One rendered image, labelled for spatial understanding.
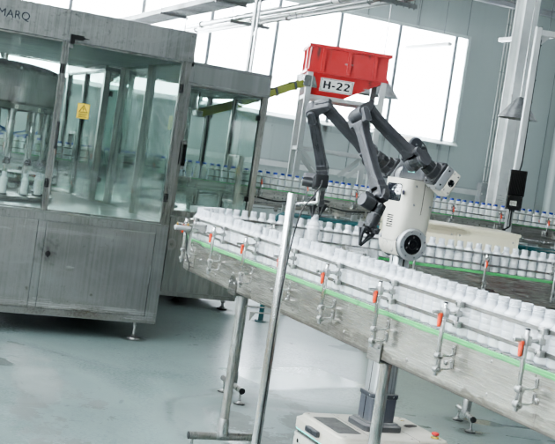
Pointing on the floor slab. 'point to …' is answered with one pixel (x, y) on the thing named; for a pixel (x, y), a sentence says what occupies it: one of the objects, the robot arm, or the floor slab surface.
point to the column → (505, 133)
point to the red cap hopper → (358, 64)
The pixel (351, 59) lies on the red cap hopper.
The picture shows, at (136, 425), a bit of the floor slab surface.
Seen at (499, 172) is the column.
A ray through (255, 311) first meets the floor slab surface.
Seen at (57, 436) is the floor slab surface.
